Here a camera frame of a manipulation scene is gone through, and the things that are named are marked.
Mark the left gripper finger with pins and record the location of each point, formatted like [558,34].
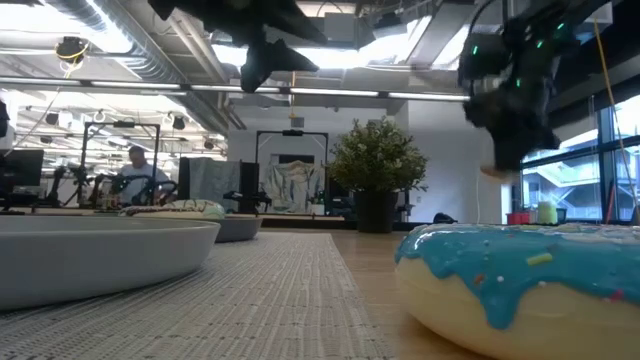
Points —
[290,57]
[256,62]

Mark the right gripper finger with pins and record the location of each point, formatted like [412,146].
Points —
[509,150]
[542,137]

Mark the mint donut with dark drizzle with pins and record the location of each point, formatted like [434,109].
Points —
[200,207]

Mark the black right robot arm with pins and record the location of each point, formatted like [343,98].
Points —
[575,20]

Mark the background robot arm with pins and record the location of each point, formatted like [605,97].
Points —
[247,197]

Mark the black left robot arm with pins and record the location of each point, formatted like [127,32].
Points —
[170,6]

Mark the red box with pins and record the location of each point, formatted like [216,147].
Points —
[517,218]

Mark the light green cup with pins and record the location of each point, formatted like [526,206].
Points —
[547,214]

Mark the small black round object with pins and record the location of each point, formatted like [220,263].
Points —
[444,219]

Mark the blue frosted donut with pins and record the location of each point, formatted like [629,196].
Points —
[525,260]

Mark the grey curtain panel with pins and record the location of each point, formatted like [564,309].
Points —
[212,180]

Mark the printed cloth backdrop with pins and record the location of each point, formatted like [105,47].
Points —
[292,185]

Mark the green artificial plant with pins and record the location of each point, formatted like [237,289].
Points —
[377,160]

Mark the black pillar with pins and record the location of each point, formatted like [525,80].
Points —
[183,180]

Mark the black plant pot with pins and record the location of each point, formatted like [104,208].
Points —
[375,212]

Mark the person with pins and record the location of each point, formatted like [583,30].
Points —
[142,175]

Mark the small grey bowl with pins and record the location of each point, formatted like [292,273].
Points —
[240,230]

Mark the grey woven placemat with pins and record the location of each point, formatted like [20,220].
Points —
[250,300]

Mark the grey round plate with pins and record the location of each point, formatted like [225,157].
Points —
[100,260]

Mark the black monitor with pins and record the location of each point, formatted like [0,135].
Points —
[22,167]

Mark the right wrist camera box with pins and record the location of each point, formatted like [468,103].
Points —
[480,65]

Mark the rig rail with light strips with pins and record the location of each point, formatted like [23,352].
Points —
[330,92]

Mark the black station frame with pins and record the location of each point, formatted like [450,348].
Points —
[292,133]
[120,124]

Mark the black table edge frame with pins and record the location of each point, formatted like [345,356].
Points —
[300,223]

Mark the black overhead camera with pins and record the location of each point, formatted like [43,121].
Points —
[71,49]

